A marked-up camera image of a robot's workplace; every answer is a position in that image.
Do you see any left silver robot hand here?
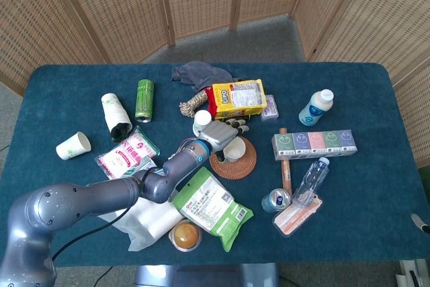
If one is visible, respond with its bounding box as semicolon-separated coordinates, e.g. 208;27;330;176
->
198;118;251;162

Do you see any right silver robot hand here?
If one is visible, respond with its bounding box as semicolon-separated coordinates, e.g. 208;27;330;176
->
411;213;430;235

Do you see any plain white paper cup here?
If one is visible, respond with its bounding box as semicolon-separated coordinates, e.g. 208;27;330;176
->
222;136;247;164

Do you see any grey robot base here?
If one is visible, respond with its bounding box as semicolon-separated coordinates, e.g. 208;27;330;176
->
134;262;280;287

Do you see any blue-print white paper cup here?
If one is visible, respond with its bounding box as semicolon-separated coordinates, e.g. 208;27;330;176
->
192;110;214;135

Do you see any round woven rattan coaster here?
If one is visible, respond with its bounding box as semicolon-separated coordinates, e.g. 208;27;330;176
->
208;134;258;181

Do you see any brown jelly cup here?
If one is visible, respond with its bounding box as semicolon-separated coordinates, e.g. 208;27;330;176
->
168;218;204;253

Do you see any green-print paper cup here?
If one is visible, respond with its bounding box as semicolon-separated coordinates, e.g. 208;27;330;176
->
55;131;92;161

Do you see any yellow snack bag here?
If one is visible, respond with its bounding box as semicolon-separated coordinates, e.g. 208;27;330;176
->
205;79;268;122

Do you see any white plastic equipment part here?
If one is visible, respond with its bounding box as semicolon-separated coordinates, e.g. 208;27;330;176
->
395;259;421;287

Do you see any small clear plastic box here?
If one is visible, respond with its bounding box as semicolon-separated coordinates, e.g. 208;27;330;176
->
260;94;280;123

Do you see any grey crumpled cloth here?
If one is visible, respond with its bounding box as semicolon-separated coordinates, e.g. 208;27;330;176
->
171;60;241;93

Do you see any green white snack pouch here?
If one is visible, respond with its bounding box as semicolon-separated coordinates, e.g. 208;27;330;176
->
171;166;255;253

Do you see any wooden stick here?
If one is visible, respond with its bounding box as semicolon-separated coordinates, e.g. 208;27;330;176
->
279;127;293;198

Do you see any green drink can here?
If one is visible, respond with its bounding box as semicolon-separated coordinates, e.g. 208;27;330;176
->
135;79;155;124

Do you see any green white small packet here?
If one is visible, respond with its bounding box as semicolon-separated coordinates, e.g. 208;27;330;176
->
120;158;159;179

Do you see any blue drink can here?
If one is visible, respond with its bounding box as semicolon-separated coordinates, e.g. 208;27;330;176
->
261;187;292;214

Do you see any multicolour tissue multipack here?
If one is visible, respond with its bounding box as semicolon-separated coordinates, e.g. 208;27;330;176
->
271;128;358;162

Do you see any red white candy bag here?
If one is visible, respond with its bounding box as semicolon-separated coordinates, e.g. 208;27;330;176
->
93;126;161;181

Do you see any white milk drink bottle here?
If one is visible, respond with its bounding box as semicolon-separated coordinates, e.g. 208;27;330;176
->
298;88;335;126

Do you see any clear plastic water bottle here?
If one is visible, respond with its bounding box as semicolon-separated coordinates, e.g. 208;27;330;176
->
292;156;331;208

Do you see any stack of printed paper cups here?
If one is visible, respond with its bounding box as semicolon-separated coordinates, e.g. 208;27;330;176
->
101;93;133;133

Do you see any frosted zip bag with rolls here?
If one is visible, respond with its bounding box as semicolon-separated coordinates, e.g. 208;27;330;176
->
87;182;184;252

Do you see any orange toothbrush blister pack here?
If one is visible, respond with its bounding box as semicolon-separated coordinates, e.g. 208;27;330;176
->
272;196;324;237

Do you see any dark blue table carpet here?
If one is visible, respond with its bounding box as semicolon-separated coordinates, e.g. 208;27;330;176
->
0;61;423;268

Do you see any woven wooden folding screen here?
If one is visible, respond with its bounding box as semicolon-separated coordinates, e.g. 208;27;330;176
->
0;0;430;167

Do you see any coiled beige rope bundle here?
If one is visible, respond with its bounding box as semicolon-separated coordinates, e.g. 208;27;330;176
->
178;89;211;118

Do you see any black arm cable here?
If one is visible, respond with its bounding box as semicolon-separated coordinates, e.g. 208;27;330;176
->
51;205;132;263

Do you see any black floor cable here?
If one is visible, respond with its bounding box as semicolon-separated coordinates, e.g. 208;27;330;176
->
96;265;114;287

